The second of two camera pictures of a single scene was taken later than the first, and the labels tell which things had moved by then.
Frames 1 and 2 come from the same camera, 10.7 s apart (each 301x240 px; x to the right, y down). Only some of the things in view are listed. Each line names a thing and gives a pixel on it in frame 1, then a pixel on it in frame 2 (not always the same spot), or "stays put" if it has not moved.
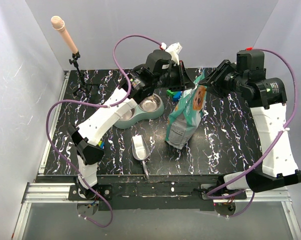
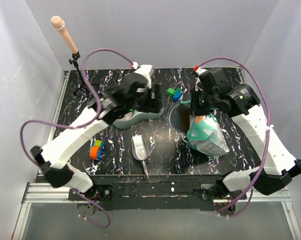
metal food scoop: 141,151 stays put
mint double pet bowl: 152,105 stays put
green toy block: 170,93 stays put
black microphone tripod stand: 76,56 stays put
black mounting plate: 150,193 stays put
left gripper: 185,82 to 155,102
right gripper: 215,79 to 195,109
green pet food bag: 185,115 to 206,135
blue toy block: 177,96 stays put
